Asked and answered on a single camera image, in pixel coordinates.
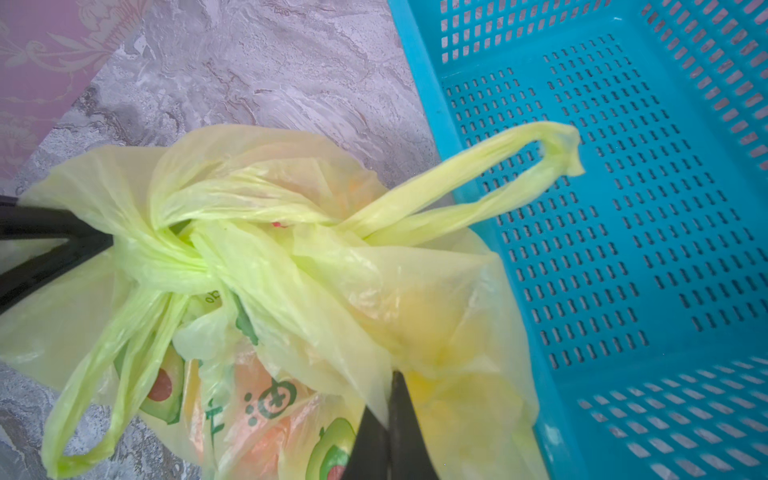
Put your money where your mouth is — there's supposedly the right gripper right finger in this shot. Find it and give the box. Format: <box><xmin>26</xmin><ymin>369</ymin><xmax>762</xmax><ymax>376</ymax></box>
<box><xmin>388</xmin><ymin>371</ymin><xmax>439</xmax><ymax>480</ymax></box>

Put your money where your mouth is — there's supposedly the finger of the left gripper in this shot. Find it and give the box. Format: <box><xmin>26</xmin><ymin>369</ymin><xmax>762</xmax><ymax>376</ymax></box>
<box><xmin>1</xmin><ymin>196</ymin><xmax>96</xmax><ymax>240</ymax></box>
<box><xmin>1</xmin><ymin>234</ymin><xmax>113</xmax><ymax>313</ymax></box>

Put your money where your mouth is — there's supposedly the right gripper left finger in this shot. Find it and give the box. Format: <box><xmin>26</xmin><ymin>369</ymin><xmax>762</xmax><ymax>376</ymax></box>
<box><xmin>341</xmin><ymin>408</ymin><xmax>390</xmax><ymax>480</ymax></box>

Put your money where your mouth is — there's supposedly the teal plastic basket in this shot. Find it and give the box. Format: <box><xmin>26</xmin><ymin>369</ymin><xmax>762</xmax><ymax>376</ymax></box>
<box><xmin>390</xmin><ymin>1</ymin><xmax>767</xmax><ymax>479</ymax></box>

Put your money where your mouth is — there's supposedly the yellow plastic bag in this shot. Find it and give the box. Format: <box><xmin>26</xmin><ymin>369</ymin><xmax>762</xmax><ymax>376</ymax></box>
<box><xmin>1</xmin><ymin>121</ymin><xmax>584</xmax><ymax>479</ymax></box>

